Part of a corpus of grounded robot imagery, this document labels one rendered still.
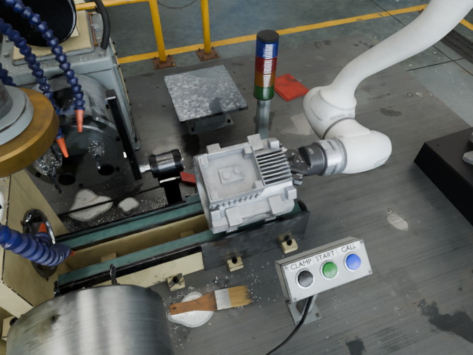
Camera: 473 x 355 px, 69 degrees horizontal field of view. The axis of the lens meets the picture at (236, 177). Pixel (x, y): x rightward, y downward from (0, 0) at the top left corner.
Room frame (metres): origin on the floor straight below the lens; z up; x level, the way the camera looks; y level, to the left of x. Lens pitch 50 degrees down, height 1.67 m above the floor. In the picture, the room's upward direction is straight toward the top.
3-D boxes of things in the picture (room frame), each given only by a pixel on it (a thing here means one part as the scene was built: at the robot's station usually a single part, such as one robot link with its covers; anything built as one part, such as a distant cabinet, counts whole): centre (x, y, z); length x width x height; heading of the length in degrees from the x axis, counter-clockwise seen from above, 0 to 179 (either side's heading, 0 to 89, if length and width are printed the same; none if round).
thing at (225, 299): (0.32, 0.06, 0.80); 0.21 x 0.05 x 0.01; 102
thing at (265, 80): (0.86, -0.08, 1.10); 0.06 x 0.06 x 0.04
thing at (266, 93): (0.86, -0.08, 1.05); 0.06 x 0.06 x 0.04
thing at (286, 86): (1.22, -0.21, 0.80); 0.15 x 0.12 x 0.01; 30
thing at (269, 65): (0.86, -0.08, 1.14); 0.06 x 0.06 x 0.04
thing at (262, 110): (0.86, -0.08, 1.01); 0.08 x 0.08 x 0.42; 20
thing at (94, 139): (0.71, 0.44, 1.04); 0.41 x 0.25 x 0.25; 20
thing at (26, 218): (0.37, 0.41, 1.02); 0.15 x 0.02 x 0.15; 20
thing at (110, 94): (0.57, 0.25, 1.12); 0.04 x 0.03 x 0.26; 110
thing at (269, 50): (0.86, -0.08, 1.19); 0.06 x 0.06 x 0.04
